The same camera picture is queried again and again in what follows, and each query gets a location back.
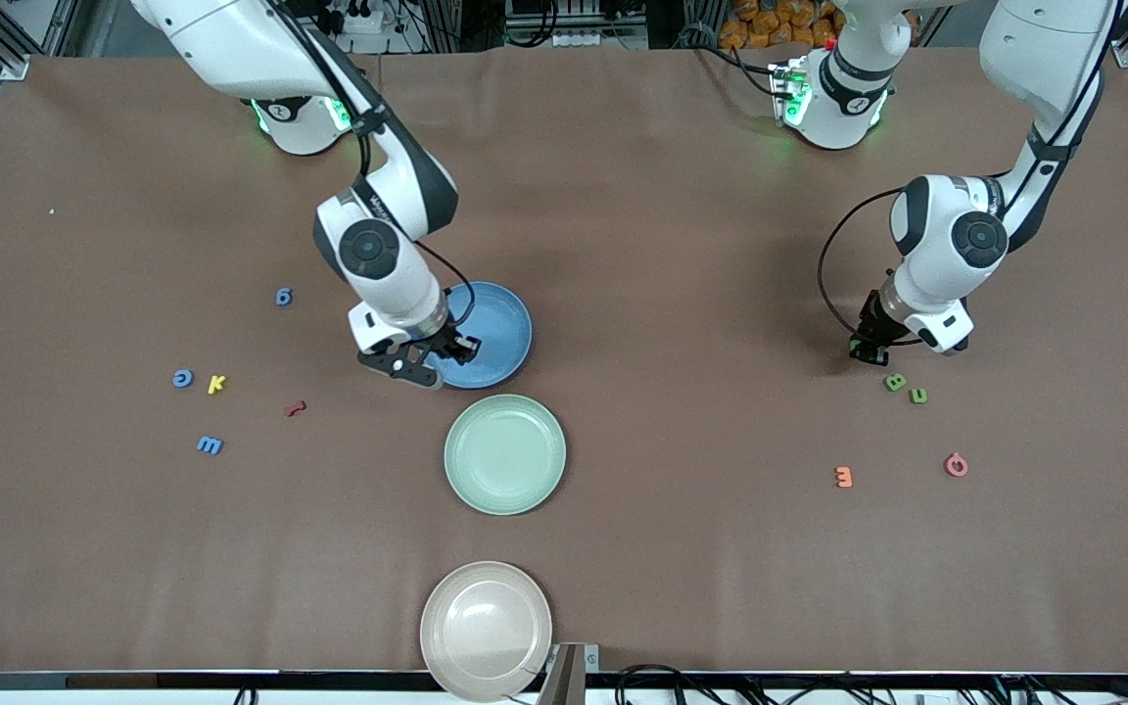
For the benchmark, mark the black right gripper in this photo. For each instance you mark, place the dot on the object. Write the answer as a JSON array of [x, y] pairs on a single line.
[[446, 338]]

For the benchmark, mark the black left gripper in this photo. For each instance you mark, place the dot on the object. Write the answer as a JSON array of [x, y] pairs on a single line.
[[872, 324]]

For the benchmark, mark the green foam letter B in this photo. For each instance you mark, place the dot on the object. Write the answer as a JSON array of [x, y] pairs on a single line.
[[895, 383]]

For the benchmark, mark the blue foam letter m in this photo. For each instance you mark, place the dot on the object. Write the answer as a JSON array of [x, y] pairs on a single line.
[[210, 446]]

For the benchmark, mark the blue foam letter e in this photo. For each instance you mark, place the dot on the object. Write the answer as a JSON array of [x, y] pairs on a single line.
[[177, 380]]

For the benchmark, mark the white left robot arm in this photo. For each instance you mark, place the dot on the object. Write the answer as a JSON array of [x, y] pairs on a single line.
[[926, 284]]

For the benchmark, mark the blue plate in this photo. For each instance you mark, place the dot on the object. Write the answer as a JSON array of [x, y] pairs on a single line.
[[500, 333]]

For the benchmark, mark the light green plate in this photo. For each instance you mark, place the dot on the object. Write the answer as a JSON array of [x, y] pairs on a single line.
[[505, 460]]

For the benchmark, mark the orange foam letter E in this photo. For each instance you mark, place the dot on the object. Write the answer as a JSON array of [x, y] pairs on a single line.
[[848, 478]]

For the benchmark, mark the pink foam letter Q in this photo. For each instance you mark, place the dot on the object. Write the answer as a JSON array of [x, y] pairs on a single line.
[[948, 466]]

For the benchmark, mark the dark red foam letter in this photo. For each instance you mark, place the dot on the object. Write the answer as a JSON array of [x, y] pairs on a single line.
[[296, 408]]

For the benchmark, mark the brown table cover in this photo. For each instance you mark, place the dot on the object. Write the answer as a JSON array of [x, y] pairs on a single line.
[[672, 245]]

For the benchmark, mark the yellow foam letter k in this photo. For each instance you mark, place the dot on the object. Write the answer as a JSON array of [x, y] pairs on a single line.
[[215, 385]]

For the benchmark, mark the beige plate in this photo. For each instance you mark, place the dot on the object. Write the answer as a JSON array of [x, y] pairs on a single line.
[[486, 627]]

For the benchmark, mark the white power strip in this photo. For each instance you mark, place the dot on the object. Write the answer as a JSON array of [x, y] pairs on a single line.
[[363, 20], [603, 39]]

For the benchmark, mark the pile of oranges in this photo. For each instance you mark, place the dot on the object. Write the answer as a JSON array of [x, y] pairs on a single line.
[[770, 24]]

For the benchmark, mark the grey metal post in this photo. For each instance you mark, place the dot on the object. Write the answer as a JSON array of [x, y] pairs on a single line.
[[569, 676]]

